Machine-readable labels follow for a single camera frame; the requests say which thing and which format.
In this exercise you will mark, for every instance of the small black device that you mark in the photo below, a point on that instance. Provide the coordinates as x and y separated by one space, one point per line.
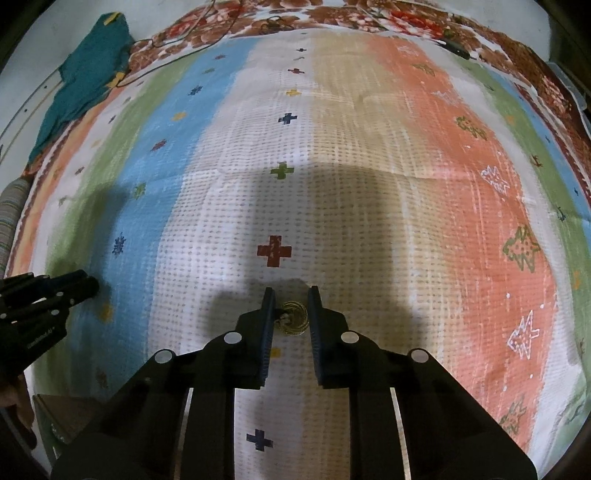
456 47

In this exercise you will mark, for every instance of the striped bedsheet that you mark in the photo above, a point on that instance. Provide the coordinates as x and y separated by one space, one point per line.
369 184

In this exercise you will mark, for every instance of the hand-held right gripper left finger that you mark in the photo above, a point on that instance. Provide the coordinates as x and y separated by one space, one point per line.
267 332

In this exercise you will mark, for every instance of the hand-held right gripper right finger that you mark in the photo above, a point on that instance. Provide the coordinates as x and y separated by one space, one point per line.
316 332

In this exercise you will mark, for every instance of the teal cloth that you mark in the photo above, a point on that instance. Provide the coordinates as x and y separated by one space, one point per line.
78 83

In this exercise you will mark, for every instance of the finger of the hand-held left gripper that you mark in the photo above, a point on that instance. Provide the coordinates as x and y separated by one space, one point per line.
69 295
46 280

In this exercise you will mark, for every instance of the brown floral blanket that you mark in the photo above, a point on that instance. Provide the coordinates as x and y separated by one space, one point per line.
415 18

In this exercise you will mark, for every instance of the grey striped pillow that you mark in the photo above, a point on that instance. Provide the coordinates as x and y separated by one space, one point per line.
11 221

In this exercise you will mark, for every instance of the person's left hand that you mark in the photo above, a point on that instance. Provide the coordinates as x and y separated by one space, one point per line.
16 406

